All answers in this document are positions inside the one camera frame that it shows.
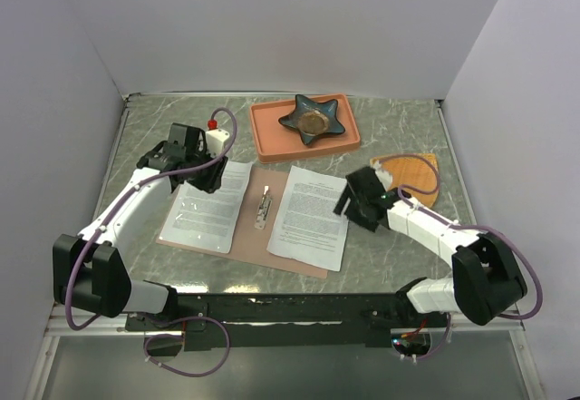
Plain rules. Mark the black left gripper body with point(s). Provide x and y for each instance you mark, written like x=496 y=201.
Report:
x=207 y=179

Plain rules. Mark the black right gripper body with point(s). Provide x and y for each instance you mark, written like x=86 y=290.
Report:
x=355 y=213

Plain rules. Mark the printed white paper sheet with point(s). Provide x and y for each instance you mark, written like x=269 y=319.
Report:
x=206 y=222

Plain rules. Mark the metal folder clip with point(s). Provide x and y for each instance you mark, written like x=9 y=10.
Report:
x=263 y=208

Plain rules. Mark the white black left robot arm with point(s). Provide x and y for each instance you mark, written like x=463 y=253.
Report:
x=88 y=268

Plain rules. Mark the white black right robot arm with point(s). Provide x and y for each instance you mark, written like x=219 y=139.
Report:
x=485 y=280

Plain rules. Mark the orange woven rattan basket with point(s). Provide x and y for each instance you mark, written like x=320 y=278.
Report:
x=420 y=173

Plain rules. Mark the orange rectangular tray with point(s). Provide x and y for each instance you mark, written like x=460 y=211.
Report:
x=275 y=143

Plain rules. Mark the dark blue star dish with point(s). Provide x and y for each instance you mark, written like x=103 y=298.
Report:
x=313 y=120

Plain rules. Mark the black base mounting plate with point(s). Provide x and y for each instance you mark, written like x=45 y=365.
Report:
x=370 y=319

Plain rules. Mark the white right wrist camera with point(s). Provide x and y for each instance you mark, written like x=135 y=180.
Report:
x=384 y=177

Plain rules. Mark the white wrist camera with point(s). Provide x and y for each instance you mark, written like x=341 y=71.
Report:
x=216 y=138
x=384 y=177

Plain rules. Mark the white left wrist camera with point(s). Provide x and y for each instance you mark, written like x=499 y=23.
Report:
x=216 y=138

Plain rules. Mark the aluminium frame rail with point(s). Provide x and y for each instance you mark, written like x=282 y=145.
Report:
x=119 y=326

